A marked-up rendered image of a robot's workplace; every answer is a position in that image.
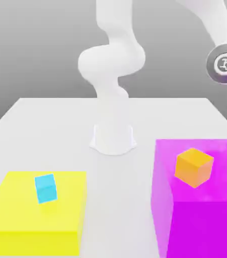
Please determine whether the small orange cube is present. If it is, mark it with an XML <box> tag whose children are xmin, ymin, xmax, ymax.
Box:
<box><xmin>174</xmin><ymin>148</ymin><xmax>214</xmax><ymax>189</ymax></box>

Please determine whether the small cyan cube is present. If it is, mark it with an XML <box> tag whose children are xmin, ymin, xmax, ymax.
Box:
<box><xmin>34</xmin><ymin>173</ymin><xmax>58</xmax><ymax>205</ymax></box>

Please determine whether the large yellow box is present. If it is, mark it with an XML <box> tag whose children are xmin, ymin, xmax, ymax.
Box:
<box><xmin>0</xmin><ymin>171</ymin><xmax>87</xmax><ymax>256</ymax></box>

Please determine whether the large magenta box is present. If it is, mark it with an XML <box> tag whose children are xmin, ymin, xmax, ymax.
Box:
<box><xmin>150</xmin><ymin>138</ymin><xmax>227</xmax><ymax>258</ymax></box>

